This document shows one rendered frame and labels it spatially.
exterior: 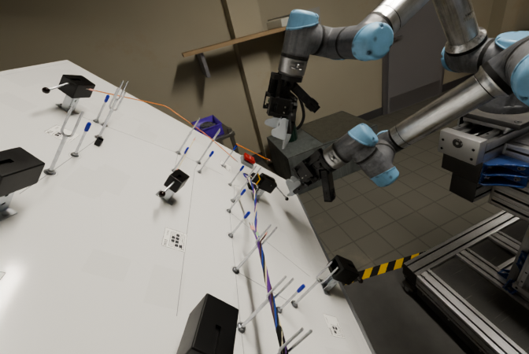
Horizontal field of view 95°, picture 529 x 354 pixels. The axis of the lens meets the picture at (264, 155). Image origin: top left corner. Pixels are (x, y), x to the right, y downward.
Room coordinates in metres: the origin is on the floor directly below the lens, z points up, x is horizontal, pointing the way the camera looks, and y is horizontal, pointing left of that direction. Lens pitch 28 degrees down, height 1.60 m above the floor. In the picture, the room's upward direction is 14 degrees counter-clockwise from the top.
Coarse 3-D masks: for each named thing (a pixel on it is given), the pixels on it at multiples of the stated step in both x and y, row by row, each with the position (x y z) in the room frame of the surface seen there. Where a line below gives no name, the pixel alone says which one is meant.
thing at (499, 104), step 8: (504, 96) 0.69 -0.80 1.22; (512, 96) 0.68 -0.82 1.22; (488, 104) 0.72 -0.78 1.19; (496, 104) 0.70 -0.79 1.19; (504, 104) 0.68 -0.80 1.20; (512, 104) 0.68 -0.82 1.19; (520, 104) 0.66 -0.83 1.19; (496, 112) 0.69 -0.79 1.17; (504, 112) 0.67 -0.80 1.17; (512, 112) 0.66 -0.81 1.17; (520, 112) 0.65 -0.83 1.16
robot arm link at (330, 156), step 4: (328, 148) 0.65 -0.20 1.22; (332, 148) 0.63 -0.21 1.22; (324, 152) 0.65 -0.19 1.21; (328, 152) 0.64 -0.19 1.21; (332, 152) 0.63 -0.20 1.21; (324, 156) 0.64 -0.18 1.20; (328, 156) 0.63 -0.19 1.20; (332, 156) 0.62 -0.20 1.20; (336, 156) 0.61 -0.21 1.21; (328, 160) 0.62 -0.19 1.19; (332, 160) 0.62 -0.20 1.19; (336, 160) 0.61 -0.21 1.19; (340, 160) 0.61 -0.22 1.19; (328, 164) 0.63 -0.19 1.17; (332, 164) 0.61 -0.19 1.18; (336, 164) 0.61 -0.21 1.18; (340, 164) 0.61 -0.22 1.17; (344, 164) 0.62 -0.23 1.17; (336, 168) 0.62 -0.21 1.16
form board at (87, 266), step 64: (64, 64) 0.92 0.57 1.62; (0, 128) 0.48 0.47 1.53; (128, 128) 0.72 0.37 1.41; (64, 192) 0.39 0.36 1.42; (128, 192) 0.46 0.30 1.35; (192, 192) 0.56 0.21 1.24; (0, 256) 0.25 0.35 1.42; (64, 256) 0.27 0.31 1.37; (128, 256) 0.31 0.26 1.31; (192, 256) 0.35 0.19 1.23; (256, 256) 0.42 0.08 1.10; (320, 256) 0.53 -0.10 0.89; (0, 320) 0.18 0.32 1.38; (64, 320) 0.20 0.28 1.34; (128, 320) 0.21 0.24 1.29; (256, 320) 0.26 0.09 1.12; (320, 320) 0.30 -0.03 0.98
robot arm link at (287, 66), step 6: (282, 60) 0.67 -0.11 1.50; (288, 60) 0.66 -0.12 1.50; (294, 60) 0.65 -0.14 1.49; (300, 60) 0.72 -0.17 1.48; (282, 66) 0.67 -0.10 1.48; (288, 66) 0.66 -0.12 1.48; (294, 66) 0.65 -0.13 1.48; (300, 66) 0.66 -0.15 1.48; (282, 72) 0.67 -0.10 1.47; (288, 72) 0.65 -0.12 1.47; (294, 72) 0.65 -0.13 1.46; (300, 72) 0.66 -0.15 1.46
